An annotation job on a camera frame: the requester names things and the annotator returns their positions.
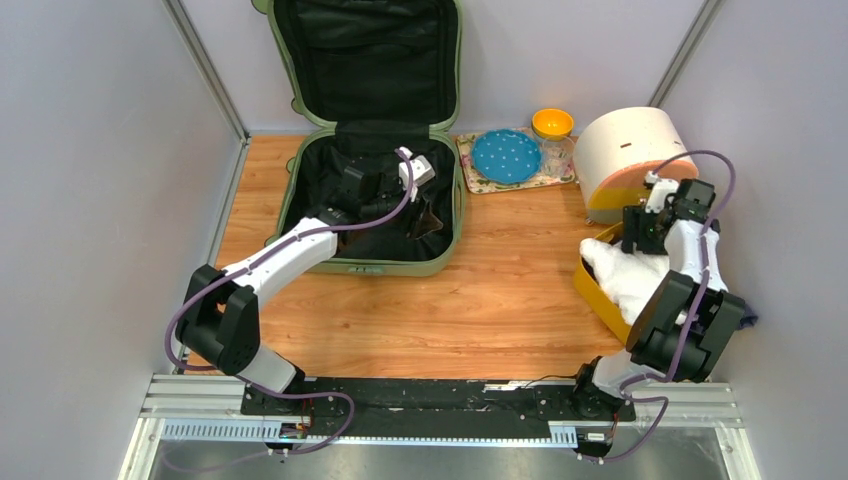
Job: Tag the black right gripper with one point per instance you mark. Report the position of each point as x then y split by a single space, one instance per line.
635 218

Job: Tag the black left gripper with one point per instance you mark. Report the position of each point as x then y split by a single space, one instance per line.
424 223

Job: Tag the white garment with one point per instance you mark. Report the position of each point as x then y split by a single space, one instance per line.
627 279

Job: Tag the white and orange drawer cabinet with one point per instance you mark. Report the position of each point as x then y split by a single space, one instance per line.
614 153

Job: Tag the yellow plastic basin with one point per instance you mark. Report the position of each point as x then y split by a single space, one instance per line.
596 291

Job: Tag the navy blue garment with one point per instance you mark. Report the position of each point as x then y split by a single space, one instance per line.
749 318

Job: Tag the green hard-shell suitcase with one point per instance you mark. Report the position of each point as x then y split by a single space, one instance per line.
373 76

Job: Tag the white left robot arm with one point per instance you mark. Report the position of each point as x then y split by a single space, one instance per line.
219 319

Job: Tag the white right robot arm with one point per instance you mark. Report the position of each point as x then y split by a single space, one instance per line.
687 322

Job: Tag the floral placemat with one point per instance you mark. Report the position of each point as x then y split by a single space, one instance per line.
476 184

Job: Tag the blue polka dot plate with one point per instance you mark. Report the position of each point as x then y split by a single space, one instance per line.
506 156

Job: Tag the clear drinking glass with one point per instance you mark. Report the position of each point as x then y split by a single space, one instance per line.
556 155

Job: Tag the small yellow bowl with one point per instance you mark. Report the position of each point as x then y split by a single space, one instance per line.
552 124

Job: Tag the aluminium frame rail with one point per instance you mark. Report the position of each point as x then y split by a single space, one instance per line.
191 427

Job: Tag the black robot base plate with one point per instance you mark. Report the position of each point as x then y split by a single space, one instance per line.
431 408

